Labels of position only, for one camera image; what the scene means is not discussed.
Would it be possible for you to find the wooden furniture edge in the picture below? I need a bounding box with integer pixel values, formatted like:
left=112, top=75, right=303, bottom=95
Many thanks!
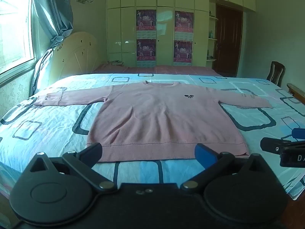
left=287, top=83, right=305, bottom=96

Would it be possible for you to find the purple wall poster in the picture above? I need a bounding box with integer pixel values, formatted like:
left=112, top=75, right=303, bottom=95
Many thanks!
left=173, top=40, right=193, bottom=66
left=136, top=10, right=157, bottom=31
left=174, top=10, right=194, bottom=32
left=136, top=39, right=157, bottom=67

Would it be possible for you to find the brown wooden door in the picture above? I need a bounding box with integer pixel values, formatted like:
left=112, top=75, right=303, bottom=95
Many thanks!
left=212, top=3, right=244, bottom=77

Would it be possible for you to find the cream wardrobe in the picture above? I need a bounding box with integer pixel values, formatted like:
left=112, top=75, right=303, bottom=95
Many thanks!
left=106, top=0, right=256, bottom=68

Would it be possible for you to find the blue curtain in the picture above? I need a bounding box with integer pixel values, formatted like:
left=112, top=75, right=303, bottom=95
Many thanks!
left=28, top=0, right=74, bottom=94

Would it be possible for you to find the pink knit sweater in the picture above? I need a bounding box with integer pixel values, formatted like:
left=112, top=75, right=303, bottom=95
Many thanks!
left=34, top=81, right=273, bottom=163

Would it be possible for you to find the blue patterned bed sheet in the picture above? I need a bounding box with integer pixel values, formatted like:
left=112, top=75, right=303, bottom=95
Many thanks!
left=0, top=73, right=305, bottom=199

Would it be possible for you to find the window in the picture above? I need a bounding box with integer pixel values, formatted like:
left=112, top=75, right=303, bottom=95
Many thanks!
left=0, top=0, right=39, bottom=81

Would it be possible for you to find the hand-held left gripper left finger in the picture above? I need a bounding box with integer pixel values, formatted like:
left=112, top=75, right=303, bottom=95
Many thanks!
left=22, top=143, right=118, bottom=194

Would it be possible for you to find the cream headboard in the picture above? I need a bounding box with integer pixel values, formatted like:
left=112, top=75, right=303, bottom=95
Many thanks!
left=50, top=31, right=100, bottom=79

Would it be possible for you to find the pink bedspread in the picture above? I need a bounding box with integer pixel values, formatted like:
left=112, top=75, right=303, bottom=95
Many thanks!
left=92, top=64, right=223, bottom=77

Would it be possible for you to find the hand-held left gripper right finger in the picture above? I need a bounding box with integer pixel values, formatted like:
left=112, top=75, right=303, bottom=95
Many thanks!
left=180, top=143, right=280, bottom=194

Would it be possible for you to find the dark wooden chair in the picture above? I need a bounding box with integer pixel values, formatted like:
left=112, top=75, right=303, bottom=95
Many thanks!
left=266, top=61, right=286, bottom=88

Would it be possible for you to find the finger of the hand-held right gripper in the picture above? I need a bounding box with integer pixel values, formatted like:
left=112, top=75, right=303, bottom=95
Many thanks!
left=292, top=128, right=305, bottom=139
left=260, top=137, right=305, bottom=153

